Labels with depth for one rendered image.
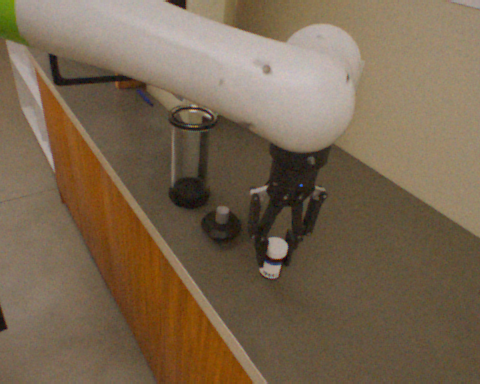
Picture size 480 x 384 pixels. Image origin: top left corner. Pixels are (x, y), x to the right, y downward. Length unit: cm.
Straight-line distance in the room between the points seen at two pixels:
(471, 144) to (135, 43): 89
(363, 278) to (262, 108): 57
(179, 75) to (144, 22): 6
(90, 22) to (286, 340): 57
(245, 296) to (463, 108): 71
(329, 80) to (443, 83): 77
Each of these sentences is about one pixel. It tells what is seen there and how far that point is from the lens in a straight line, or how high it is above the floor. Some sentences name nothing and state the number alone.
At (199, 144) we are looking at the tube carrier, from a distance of 85.
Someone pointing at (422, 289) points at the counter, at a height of 94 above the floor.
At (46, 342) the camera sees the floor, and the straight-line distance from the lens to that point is 190.
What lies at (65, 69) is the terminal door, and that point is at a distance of 145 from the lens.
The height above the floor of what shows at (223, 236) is 97.
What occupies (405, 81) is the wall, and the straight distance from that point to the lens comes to 119.
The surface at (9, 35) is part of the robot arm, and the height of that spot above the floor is 140.
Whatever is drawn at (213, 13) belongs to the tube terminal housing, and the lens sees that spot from 121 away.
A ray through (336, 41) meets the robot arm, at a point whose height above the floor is 143.
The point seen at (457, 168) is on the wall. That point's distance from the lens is 116.
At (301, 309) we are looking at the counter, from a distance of 78.
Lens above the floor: 154
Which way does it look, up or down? 36 degrees down
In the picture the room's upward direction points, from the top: 8 degrees clockwise
